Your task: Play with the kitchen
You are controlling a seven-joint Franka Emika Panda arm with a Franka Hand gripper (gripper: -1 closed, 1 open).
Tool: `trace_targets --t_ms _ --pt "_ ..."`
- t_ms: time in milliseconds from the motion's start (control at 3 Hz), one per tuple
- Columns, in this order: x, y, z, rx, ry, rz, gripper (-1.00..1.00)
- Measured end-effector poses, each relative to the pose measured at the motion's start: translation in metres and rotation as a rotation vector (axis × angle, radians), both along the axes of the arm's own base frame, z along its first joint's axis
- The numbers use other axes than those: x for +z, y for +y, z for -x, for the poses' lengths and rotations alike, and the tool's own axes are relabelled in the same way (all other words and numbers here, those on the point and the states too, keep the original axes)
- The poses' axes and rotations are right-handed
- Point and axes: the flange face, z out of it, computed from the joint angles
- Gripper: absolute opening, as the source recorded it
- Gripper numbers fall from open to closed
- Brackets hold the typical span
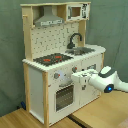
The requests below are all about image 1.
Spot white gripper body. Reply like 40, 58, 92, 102
71, 69, 97, 85

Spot white oven door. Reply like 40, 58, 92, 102
48, 79, 77, 117

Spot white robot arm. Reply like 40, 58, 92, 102
71, 66, 128, 93

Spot wooden toy kitchen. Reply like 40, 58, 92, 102
22, 2, 105, 127

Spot right stove knob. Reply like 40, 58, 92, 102
72, 67, 77, 73

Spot stove knob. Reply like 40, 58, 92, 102
72, 67, 77, 73
54, 73, 60, 79

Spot grey ice dispenser panel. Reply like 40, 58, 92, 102
87, 64, 96, 70

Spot left stove knob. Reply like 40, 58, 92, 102
54, 73, 60, 79

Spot grey toy sink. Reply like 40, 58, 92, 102
65, 47, 95, 56

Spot black toy faucet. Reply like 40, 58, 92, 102
67, 33, 82, 49

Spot black toy stovetop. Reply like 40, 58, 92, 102
34, 53, 70, 66

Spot toy microwave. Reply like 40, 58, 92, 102
67, 3, 90, 21

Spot grey range hood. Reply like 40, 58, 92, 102
35, 6, 64, 27

